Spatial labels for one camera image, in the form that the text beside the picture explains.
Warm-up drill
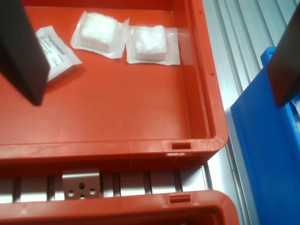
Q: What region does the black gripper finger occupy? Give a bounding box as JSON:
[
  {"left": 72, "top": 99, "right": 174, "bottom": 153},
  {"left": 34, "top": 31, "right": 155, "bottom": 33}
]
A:
[
  {"left": 266, "top": 3, "right": 300, "bottom": 108},
  {"left": 0, "top": 0, "right": 51, "bottom": 106}
]

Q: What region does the white printed bandage packet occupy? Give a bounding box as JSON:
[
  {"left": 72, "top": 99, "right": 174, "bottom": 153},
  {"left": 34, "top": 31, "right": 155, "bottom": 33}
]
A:
[{"left": 35, "top": 25, "right": 83, "bottom": 83}]

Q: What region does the clear wrapped gauze bandage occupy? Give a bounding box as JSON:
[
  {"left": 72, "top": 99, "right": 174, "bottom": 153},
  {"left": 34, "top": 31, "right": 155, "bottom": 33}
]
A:
[
  {"left": 126, "top": 24, "right": 195, "bottom": 66},
  {"left": 290, "top": 99, "right": 300, "bottom": 132},
  {"left": 70, "top": 10, "right": 130, "bottom": 59}
]

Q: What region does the blue plastic bin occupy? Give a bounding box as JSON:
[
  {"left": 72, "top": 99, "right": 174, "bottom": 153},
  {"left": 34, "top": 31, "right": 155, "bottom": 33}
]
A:
[{"left": 230, "top": 46, "right": 300, "bottom": 225}]

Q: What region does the red plastic crate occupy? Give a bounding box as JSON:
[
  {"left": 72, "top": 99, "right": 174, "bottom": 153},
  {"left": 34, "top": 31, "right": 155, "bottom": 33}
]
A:
[
  {"left": 0, "top": 190, "right": 240, "bottom": 225},
  {"left": 0, "top": 0, "right": 230, "bottom": 179}
]

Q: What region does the grey metal bracket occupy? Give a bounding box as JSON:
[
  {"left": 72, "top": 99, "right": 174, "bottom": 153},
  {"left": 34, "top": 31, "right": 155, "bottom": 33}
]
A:
[{"left": 61, "top": 168, "right": 101, "bottom": 201}]

